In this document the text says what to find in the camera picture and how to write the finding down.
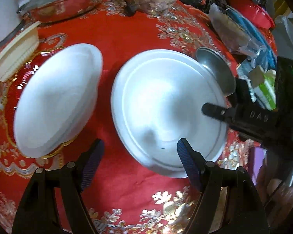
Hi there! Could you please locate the stainless steel bowl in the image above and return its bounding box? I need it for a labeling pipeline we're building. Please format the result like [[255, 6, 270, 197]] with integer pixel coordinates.
[[195, 47, 236, 97]]

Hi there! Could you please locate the white plate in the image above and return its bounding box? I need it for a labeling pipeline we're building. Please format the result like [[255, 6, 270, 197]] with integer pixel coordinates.
[[111, 49, 228, 178]]

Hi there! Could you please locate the red gold-rimmed glass plate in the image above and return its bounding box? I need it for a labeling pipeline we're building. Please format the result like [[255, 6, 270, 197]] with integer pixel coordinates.
[[2, 46, 64, 147]]

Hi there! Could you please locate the white bowl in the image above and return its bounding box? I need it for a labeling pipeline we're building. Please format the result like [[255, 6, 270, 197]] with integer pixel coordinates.
[[13, 43, 103, 158]]

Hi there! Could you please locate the cream plastic bowl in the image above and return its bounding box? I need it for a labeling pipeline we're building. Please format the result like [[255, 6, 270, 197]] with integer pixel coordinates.
[[0, 21, 41, 82]]

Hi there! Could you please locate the right hand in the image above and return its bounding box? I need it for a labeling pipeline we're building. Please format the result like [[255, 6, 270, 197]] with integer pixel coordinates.
[[256, 164, 293, 229]]

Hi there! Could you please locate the clear plastic bags pile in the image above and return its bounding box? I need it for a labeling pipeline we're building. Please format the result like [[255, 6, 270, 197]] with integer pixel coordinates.
[[208, 4, 293, 111]]

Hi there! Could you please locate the red floral tablecloth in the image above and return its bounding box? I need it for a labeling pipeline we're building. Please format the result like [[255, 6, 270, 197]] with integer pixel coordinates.
[[0, 0, 279, 234]]

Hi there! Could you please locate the red plastic basin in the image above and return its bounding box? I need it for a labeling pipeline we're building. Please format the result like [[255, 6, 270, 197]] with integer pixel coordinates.
[[227, 0, 275, 30]]

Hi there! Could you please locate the steel wok with glass lid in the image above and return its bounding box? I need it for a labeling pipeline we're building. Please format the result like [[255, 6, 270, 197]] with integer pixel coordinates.
[[17, 0, 102, 24]]

